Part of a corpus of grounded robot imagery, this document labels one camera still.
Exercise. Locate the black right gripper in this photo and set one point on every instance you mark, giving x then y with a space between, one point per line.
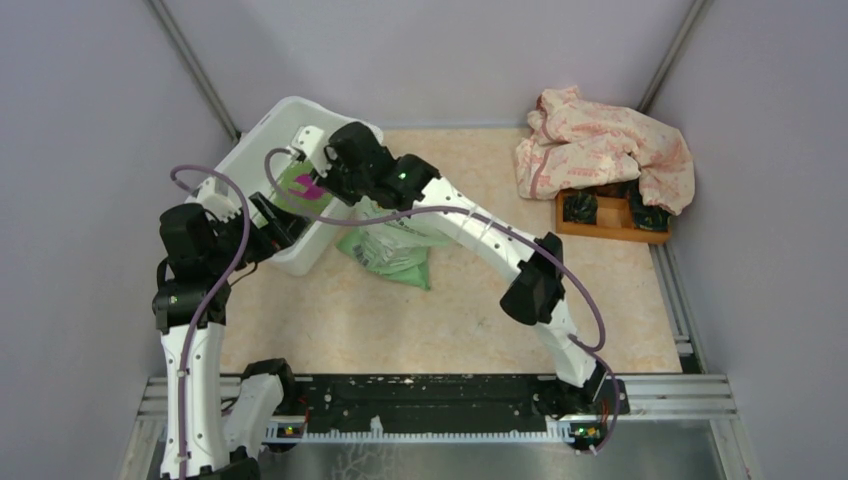
327 181

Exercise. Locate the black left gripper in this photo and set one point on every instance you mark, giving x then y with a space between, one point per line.
287 229

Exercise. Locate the purple plastic scoop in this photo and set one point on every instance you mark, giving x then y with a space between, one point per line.
303 187

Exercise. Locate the white plastic litter box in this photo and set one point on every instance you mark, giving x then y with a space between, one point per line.
244 165

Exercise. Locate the green cat litter bag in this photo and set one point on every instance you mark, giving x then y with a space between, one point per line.
397 250

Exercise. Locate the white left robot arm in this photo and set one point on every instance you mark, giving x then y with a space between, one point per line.
204 441

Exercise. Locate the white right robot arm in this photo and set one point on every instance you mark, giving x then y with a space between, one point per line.
533 266

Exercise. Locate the green litter in box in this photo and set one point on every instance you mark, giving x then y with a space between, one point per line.
291 202

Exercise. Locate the pink patterned cloth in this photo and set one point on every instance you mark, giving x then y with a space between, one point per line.
577 143

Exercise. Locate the dark patterned item left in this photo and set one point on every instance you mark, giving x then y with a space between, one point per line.
580 208

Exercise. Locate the dark patterned item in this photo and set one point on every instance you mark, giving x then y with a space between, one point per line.
646 217
580 208

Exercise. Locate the wooden tray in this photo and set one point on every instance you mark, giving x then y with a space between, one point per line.
613 220

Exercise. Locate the dark patterned item right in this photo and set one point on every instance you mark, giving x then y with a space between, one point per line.
646 217

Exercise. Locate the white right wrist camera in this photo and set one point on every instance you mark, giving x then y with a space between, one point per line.
307 143

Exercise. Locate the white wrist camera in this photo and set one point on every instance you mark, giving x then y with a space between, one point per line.
213 194
307 143

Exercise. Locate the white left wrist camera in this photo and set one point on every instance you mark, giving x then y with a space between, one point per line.
213 194

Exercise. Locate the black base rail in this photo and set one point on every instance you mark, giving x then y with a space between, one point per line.
474 408

